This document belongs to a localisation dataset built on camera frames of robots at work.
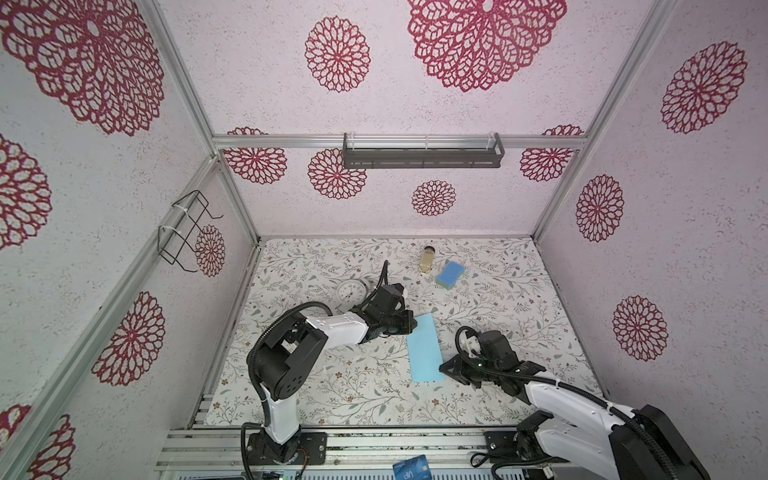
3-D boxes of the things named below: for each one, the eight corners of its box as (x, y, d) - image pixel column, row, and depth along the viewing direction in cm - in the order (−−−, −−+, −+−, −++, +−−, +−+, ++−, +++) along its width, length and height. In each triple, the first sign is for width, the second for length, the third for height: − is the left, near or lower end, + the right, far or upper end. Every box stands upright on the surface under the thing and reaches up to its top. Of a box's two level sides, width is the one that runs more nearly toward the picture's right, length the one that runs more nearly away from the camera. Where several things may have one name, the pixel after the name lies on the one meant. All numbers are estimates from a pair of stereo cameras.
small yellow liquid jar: (419, 272, 113) (420, 266, 110) (422, 251, 119) (423, 245, 117) (432, 274, 112) (433, 268, 109) (434, 252, 119) (435, 246, 116)
